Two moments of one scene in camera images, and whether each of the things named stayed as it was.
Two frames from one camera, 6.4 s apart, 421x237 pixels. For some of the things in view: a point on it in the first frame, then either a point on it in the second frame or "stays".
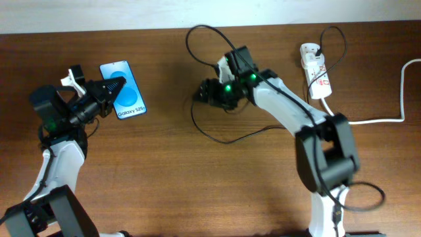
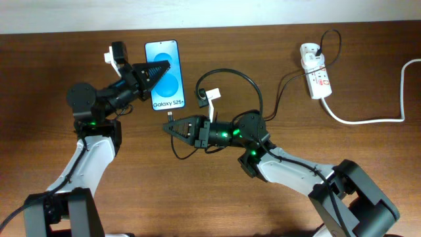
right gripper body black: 224,94 → 219,133
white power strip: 320,88 stays
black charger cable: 227,41 → 318,54
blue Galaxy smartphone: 128,102 → 168,93
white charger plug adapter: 310,60 stays
